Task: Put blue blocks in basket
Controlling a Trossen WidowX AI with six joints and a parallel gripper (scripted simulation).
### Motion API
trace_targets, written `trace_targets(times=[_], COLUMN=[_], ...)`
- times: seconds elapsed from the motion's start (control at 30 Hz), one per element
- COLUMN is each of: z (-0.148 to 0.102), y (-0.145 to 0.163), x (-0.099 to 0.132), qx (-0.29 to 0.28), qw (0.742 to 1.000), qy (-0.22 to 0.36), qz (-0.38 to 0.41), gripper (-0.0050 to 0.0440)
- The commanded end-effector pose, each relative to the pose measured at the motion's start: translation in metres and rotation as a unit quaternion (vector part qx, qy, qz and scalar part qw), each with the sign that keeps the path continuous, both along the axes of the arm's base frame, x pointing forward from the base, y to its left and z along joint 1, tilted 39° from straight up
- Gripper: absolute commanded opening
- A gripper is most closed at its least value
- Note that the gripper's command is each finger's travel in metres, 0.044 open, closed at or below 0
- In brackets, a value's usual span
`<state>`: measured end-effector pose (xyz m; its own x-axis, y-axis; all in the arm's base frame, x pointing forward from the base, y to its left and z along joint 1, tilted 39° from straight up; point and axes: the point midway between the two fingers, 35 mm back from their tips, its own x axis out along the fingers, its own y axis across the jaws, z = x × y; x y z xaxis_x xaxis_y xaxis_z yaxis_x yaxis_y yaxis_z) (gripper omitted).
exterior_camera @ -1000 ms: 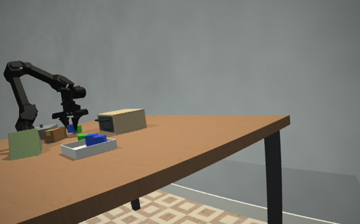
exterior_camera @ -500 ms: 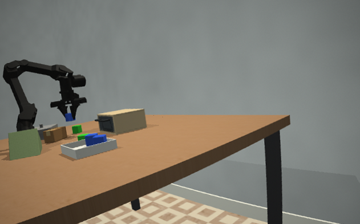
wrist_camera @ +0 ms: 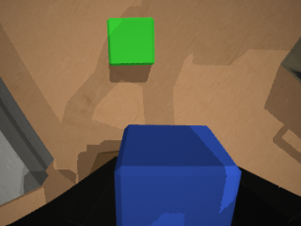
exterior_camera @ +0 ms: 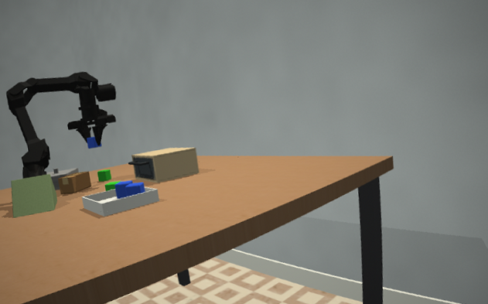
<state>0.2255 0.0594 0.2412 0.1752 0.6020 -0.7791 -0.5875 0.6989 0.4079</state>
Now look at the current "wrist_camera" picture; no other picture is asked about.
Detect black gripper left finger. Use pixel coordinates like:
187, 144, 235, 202
6, 156, 118, 226

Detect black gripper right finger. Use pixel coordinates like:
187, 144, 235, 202
230, 167, 301, 226

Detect blue block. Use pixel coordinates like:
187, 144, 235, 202
114, 124, 242, 226

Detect brown cardboard box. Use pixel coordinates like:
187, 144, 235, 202
90, 151, 119, 174

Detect green block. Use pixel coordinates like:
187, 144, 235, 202
107, 17, 154, 66

